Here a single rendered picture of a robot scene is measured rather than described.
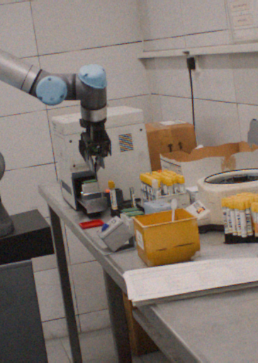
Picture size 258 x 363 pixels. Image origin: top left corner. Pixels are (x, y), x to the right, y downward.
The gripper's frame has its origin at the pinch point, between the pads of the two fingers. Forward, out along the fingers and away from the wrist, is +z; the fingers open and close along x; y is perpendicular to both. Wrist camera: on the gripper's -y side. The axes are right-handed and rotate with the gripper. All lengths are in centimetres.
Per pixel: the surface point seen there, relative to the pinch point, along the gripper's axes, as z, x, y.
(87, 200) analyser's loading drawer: 14.5, -2.0, -2.6
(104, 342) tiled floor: 156, 17, -63
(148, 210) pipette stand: -10.9, 5.6, 35.9
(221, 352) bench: -45, -6, 112
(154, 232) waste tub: -23, 0, 57
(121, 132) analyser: 5.4, 15.0, -22.5
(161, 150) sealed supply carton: 35, 38, -47
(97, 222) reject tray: 13.2, -2.1, 10.2
